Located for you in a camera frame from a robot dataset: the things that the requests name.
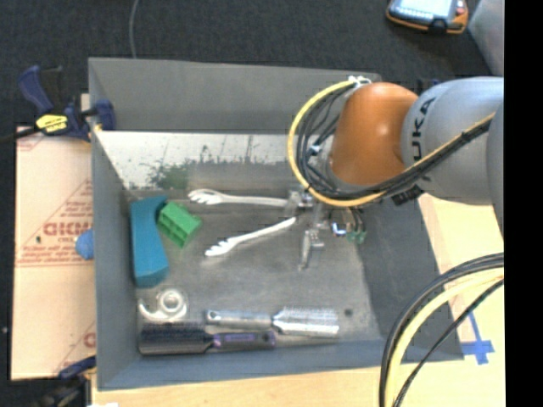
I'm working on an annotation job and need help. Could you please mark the silver hairbrush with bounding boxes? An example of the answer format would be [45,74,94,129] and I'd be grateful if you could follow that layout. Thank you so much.
[204,305,341,339]

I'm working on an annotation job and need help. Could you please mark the grey metal bin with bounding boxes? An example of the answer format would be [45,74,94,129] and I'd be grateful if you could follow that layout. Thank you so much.
[87,57,464,392]

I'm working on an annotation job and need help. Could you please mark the brown cardboard board red print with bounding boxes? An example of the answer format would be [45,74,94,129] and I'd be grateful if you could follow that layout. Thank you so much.
[10,125,98,381]

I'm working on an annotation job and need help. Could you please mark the blue curved block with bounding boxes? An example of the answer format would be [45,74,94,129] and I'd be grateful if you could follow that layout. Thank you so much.
[129,195,171,289]

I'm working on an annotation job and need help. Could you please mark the black brush purple handle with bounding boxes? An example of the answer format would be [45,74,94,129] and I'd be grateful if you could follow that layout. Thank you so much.
[137,321,277,356]

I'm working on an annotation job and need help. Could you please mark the green ribbed block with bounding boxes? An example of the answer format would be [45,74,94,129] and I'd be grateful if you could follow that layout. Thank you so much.
[157,200,204,249]

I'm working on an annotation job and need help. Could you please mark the white plastic fork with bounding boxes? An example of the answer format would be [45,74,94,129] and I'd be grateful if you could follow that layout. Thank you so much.
[204,215,298,258]
[188,187,290,209]

